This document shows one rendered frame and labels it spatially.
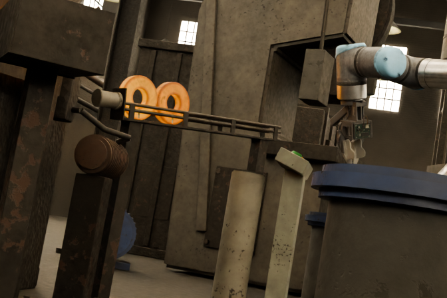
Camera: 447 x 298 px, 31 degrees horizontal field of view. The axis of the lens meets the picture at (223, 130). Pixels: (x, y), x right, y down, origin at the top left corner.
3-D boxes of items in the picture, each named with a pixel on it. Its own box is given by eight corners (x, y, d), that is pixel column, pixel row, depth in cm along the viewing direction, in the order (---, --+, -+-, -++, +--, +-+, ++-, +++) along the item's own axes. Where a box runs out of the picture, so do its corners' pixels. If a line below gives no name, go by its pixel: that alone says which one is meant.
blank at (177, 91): (153, 78, 286) (159, 78, 284) (185, 84, 297) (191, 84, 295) (149, 122, 286) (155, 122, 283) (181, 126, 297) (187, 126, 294)
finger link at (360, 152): (360, 169, 244) (359, 140, 243) (350, 167, 250) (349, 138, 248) (369, 168, 245) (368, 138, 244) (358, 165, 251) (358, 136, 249)
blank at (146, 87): (119, 72, 276) (125, 72, 273) (153, 78, 287) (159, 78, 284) (114, 117, 275) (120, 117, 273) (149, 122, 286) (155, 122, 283)
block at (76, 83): (34, 115, 255) (48, 42, 258) (43, 119, 263) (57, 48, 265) (65, 120, 253) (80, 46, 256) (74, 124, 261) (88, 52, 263)
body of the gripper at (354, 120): (351, 142, 240) (350, 102, 238) (336, 138, 248) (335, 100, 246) (373, 139, 243) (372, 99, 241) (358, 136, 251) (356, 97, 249)
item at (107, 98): (90, 106, 269) (92, 88, 270) (112, 109, 276) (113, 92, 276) (100, 106, 265) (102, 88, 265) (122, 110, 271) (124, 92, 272)
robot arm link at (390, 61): (414, 52, 233) (381, 52, 243) (389, 42, 226) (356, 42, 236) (409, 83, 233) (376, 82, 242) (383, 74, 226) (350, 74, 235)
